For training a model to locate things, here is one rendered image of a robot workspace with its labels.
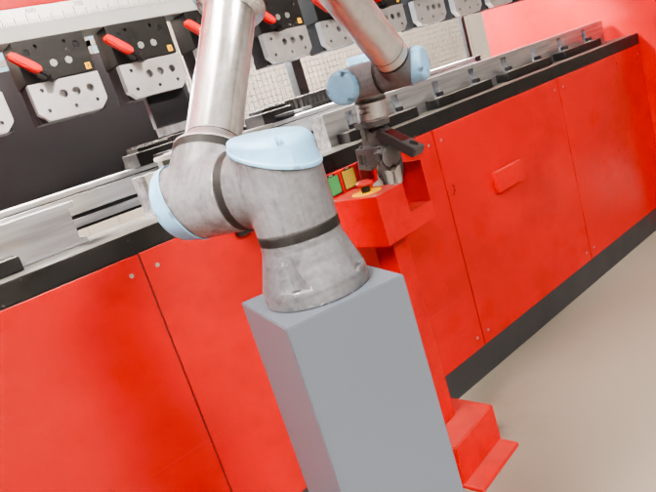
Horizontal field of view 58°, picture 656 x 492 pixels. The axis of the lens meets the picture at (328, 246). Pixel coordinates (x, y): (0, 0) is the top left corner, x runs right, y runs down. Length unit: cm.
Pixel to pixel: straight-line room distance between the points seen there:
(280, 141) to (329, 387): 32
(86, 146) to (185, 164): 113
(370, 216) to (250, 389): 50
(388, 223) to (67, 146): 103
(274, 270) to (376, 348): 17
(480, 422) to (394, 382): 86
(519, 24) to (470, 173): 147
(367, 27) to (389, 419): 70
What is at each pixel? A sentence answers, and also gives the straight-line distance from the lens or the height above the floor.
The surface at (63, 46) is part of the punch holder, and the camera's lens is 144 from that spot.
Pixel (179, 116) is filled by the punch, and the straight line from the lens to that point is 153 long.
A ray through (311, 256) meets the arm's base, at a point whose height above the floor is 84.
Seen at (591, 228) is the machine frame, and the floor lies 22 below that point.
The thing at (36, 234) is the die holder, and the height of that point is 93.
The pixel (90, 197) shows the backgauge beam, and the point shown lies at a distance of 168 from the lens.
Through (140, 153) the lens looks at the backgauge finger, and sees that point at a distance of 168.
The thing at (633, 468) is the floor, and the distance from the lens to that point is 166.
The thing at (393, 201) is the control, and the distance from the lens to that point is 139.
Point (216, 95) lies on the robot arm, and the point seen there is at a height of 107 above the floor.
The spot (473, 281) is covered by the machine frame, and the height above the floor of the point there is 32.
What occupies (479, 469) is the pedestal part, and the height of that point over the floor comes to 1.
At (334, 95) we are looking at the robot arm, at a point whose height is 102.
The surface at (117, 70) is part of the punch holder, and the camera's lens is 148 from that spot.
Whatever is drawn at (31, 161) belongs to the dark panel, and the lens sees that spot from 193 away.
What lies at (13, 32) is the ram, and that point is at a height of 132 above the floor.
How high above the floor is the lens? 103
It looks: 14 degrees down
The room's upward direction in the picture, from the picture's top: 17 degrees counter-clockwise
